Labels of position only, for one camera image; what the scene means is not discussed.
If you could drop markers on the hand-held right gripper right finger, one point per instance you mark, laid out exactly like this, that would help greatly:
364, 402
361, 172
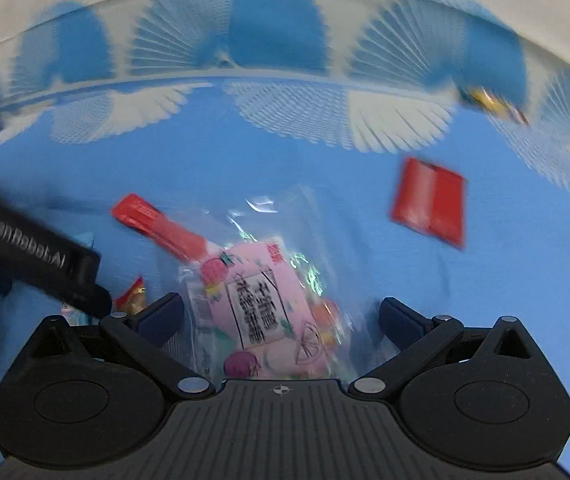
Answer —
397, 320

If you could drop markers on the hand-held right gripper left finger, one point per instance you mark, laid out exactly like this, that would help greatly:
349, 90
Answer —
162, 317

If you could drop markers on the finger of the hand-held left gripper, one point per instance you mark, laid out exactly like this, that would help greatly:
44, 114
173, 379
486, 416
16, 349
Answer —
92, 302

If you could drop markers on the white blue snack packet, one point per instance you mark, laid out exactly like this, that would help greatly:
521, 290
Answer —
77, 316

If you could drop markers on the red yellow snack packet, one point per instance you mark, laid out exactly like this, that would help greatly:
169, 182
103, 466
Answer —
132, 295

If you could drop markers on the red stick snack packet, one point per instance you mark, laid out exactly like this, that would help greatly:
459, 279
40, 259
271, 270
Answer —
155, 222

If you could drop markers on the clear candy bag pink label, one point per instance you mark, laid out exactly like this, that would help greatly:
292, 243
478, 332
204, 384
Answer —
265, 300

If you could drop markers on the blue fan-print bedsheet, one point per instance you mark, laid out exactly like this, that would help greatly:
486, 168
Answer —
315, 160

